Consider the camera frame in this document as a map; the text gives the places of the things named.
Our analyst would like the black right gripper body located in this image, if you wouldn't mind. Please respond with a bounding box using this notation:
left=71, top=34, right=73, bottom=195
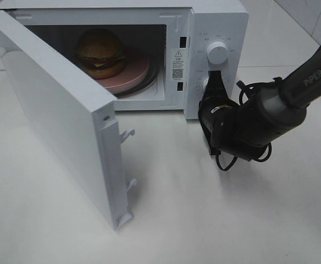
left=198, top=95, right=239, bottom=138

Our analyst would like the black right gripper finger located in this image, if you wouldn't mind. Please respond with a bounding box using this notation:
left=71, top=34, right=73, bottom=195
left=203, top=70, right=228, bottom=100
left=204, top=131, right=221, bottom=156

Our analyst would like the white timer knob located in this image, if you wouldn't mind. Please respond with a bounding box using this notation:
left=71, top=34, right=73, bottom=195
left=202, top=77, right=209, bottom=97

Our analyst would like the pink round plate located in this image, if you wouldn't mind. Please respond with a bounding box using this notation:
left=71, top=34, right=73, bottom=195
left=96, top=47, right=150, bottom=95

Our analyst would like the burger with lettuce and tomato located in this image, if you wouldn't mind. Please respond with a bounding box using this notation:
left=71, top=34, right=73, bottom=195
left=75, top=28, right=126, bottom=79

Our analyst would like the white microwave door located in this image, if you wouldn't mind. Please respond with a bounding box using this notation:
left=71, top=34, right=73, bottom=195
left=0, top=10, right=135, bottom=229

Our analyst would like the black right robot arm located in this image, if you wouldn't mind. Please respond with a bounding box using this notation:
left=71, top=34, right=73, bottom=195
left=198, top=45, right=321, bottom=162

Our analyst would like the upper white power knob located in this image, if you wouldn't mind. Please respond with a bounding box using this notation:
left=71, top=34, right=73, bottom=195
left=206, top=39, right=229, bottom=65

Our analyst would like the white warning sticker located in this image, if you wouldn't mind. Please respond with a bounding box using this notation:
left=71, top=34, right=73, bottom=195
left=171, top=48, right=185, bottom=81

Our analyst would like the glass microwave turntable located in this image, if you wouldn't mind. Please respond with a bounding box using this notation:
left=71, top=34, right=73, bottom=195
left=115, top=61, right=159, bottom=98

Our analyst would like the white microwave oven body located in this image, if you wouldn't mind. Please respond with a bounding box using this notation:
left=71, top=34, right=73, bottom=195
left=0, top=1, right=248, bottom=119

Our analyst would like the black camera cable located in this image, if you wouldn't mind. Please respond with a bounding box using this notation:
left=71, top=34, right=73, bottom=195
left=214, top=79, right=285, bottom=173

